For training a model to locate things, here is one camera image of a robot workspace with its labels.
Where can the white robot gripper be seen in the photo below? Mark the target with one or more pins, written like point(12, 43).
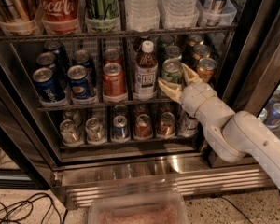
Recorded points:
point(197, 97)

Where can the green soda can front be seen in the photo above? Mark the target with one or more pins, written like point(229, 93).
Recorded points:
point(172, 71)

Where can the green soda can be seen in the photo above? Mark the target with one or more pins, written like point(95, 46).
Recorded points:
point(172, 71)
point(173, 52)
point(162, 42)

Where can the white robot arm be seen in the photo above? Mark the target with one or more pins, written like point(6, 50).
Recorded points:
point(232, 135)

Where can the gold soda can front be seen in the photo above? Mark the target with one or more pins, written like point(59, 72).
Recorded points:
point(206, 68)

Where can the gold soda can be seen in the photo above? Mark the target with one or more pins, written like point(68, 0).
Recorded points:
point(193, 40)
point(198, 52)
point(206, 68)

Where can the orange can bottom shelf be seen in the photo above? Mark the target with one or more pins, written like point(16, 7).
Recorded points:
point(166, 125)

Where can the tea bottle bottom shelf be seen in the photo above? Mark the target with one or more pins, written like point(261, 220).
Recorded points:
point(187, 125)

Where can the green soda can rear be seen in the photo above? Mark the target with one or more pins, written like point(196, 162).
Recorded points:
point(162, 42)

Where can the gold soda can rear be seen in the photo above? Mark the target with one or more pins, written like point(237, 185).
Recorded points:
point(193, 40)

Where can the red can bottom shelf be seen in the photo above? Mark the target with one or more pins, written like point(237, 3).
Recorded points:
point(143, 128)

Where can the red soda can front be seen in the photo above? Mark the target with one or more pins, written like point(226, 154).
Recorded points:
point(113, 80)

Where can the red soda can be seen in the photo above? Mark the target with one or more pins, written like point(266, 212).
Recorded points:
point(113, 56)
point(113, 80)

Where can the blue can bottom shelf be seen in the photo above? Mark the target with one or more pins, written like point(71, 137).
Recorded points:
point(120, 129)

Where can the red soda can rear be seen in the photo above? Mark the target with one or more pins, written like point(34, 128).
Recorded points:
point(113, 56)

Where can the stainless fridge base grille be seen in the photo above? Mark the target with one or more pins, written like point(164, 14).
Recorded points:
point(79, 186)

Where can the blue silver can top shelf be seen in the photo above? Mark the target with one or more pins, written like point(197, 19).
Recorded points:
point(213, 8)

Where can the blue can right fridge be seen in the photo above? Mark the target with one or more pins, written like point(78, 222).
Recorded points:
point(273, 115)

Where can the blue pepsi can front centre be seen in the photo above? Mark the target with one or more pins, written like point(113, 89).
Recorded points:
point(78, 80)

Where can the blue pepsi can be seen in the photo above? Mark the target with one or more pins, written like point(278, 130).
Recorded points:
point(47, 85)
point(78, 80)
point(84, 58)
point(49, 60)
point(58, 49)

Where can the blue pepsi can rear centre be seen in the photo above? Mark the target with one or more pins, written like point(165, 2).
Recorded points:
point(84, 58)

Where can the green can top shelf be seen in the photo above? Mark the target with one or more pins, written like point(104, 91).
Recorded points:
point(103, 14)

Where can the silver can bottom far left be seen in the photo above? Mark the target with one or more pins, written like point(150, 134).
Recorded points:
point(69, 131)

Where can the blue pepsi can rear left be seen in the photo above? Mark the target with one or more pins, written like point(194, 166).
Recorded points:
point(58, 49)

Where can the blue pepsi can front left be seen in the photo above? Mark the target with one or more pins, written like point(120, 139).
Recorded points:
point(47, 85)

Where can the red coca-cola can top shelf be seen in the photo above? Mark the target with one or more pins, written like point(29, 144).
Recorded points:
point(62, 12)

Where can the gold can top shelf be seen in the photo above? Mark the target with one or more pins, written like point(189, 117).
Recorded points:
point(17, 17)

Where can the brown tea bottle white cap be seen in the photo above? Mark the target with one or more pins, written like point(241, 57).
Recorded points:
point(145, 71)

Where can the clear water bottle right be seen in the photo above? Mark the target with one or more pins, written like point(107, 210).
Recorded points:
point(178, 13)

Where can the clear water bottle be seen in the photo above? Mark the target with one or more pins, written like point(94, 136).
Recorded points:
point(142, 15)
point(178, 13)

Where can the clear water bottle left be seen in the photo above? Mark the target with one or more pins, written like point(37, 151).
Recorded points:
point(142, 15)

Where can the clear plastic bin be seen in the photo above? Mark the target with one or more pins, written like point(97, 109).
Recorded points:
point(165, 207)

